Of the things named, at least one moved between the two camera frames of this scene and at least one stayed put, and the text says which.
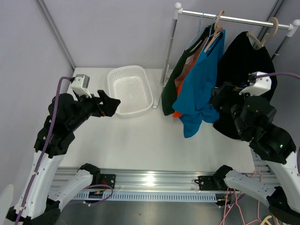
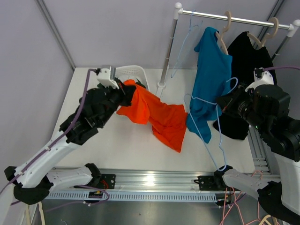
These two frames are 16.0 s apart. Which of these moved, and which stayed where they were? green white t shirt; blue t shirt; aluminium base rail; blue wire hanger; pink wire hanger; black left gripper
Moved: green white t shirt; blue t shirt; blue wire hanger; black left gripper
Stayed: aluminium base rail; pink wire hanger
